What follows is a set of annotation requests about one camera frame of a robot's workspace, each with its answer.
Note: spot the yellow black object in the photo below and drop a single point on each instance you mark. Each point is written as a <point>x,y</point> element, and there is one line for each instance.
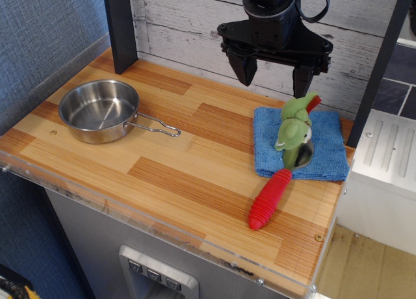
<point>10,289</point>

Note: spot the dark grey post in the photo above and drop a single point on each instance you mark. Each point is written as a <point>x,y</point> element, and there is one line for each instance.
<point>386,50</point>
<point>122,33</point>

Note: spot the grey dispenser button panel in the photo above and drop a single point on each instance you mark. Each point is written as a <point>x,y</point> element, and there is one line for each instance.
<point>147,277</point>

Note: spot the red handled metal spoon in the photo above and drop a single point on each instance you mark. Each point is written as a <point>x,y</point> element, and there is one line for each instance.
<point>267,201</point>

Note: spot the blue folded cloth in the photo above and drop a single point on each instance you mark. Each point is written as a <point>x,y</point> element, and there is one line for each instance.
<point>329,162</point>

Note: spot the dark grey left post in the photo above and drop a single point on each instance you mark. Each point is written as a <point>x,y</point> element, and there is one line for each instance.
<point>122,33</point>

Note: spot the white ribbed box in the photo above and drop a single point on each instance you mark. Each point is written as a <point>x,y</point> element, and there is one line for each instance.
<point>379,194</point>

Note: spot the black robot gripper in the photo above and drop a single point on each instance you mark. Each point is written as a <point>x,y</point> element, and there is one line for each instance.
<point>282,39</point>

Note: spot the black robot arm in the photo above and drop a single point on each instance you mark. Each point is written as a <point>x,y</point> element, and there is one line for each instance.
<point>271,8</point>

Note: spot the dark grey right post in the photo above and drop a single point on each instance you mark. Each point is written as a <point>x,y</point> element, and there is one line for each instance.
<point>386,50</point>

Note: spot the small steel pot with handle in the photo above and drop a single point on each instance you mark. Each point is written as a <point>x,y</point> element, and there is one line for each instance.
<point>102,111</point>

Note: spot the green plush toy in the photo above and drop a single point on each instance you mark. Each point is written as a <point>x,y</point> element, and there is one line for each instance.
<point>295,128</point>

